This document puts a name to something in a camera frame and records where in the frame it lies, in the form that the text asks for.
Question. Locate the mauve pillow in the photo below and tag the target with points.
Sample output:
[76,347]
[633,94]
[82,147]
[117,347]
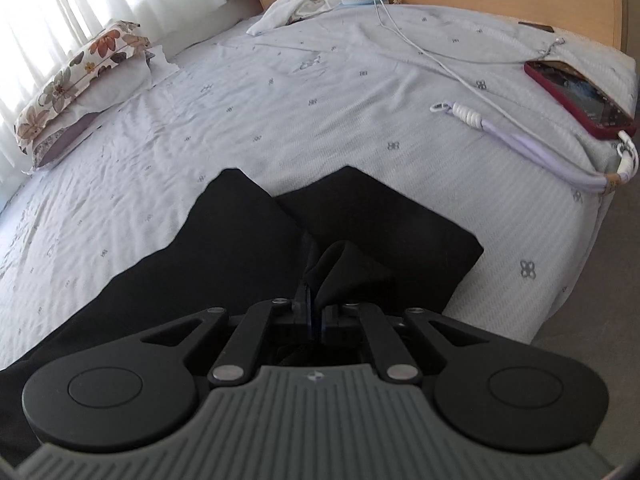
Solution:
[62,145]

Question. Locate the floral pillow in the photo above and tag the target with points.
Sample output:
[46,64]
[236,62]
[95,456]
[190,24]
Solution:
[80,75]

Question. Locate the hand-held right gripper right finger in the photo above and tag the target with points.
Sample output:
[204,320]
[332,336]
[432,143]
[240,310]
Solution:
[334,317]

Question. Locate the white pillow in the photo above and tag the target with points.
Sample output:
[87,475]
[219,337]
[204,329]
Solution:
[125,80]

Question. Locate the small dark brown item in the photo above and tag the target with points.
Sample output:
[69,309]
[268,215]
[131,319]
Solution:
[536,27]

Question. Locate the black pants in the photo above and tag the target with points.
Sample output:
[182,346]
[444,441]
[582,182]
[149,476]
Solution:
[225,240]

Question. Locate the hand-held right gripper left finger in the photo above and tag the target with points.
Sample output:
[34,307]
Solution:
[300,310]

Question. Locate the smartphone in red case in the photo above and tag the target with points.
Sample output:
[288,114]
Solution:
[580,92]

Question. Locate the white sheer curtain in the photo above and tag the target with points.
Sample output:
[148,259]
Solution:
[75,5]

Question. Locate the white crumpled cloth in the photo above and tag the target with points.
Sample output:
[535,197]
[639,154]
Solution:
[290,7]

